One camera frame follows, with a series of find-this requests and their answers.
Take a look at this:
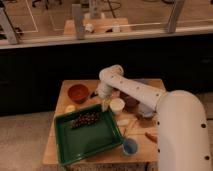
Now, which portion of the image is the dark purple grape bunch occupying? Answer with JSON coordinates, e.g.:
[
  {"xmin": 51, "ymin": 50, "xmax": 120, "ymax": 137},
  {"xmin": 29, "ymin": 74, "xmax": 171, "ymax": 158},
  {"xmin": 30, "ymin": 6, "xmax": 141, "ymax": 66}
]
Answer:
[{"xmin": 71, "ymin": 112, "xmax": 100, "ymax": 129}]

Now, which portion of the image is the green plastic tray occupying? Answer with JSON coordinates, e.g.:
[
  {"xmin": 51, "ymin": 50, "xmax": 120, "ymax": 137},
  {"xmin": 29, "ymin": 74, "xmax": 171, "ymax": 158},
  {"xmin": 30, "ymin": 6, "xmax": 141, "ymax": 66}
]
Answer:
[{"xmin": 54, "ymin": 104, "xmax": 123, "ymax": 166}]

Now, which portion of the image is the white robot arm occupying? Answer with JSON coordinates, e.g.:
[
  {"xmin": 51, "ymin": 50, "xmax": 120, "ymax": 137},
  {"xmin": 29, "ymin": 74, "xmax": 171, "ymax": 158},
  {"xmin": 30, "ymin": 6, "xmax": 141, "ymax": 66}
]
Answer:
[{"xmin": 97, "ymin": 65, "xmax": 213, "ymax": 171}]

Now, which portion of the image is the purple bowl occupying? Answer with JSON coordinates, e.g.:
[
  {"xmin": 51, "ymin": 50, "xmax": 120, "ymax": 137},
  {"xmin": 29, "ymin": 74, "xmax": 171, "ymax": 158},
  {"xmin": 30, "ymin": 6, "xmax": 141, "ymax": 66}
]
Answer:
[{"xmin": 120, "ymin": 92, "xmax": 139, "ymax": 108}]

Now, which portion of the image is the red bowl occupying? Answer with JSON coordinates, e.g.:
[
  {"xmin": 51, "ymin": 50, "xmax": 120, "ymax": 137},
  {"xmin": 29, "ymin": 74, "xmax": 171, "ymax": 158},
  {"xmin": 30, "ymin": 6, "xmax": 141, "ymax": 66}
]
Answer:
[{"xmin": 68, "ymin": 84, "xmax": 89, "ymax": 104}]

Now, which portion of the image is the white cup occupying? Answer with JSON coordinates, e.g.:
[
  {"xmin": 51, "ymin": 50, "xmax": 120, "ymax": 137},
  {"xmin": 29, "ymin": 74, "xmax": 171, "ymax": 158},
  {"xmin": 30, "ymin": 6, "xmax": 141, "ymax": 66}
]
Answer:
[{"xmin": 109, "ymin": 98, "xmax": 125, "ymax": 115}]

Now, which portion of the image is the yellow round fruit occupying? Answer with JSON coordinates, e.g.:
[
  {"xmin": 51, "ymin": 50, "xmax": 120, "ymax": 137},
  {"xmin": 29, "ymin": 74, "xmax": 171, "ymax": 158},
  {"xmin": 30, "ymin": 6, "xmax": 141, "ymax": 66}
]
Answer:
[{"xmin": 65, "ymin": 105, "xmax": 76, "ymax": 113}]

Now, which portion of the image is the wooden spoon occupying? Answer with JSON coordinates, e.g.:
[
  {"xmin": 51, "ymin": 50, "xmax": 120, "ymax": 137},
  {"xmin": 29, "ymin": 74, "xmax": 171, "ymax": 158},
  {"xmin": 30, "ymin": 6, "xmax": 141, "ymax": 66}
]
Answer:
[{"xmin": 123, "ymin": 119, "xmax": 137, "ymax": 138}]

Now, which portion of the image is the grey toy on stand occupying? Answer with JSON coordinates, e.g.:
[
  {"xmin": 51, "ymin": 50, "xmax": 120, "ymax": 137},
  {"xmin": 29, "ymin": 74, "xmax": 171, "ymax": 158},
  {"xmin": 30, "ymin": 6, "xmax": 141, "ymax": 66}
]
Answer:
[{"xmin": 138, "ymin": 103, "xmax": 155, "ymax": 119}]

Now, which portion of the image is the blue cup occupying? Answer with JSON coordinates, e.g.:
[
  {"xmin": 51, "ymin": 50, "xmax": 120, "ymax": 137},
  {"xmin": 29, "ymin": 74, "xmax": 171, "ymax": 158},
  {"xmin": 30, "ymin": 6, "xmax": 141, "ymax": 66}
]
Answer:
[{"xmin": 122, "ymin": 138, "xmax": 138, "ymax": 156}]

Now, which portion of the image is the orange carrot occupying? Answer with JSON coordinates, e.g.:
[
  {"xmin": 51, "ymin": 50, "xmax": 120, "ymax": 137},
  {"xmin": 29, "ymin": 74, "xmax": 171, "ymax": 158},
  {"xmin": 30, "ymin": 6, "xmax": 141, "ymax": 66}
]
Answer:
[{"xmin": 145, "ymin": 132, "xmax": 157, "ymax": 143}]

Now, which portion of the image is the background wooden table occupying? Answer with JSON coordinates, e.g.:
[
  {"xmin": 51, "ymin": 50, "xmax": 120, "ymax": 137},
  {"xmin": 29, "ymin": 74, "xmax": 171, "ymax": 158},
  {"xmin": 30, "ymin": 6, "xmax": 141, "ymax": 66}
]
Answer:
[{"xmin": 64, "ymin": 18, "xmax": 131, "ymax": 35}]

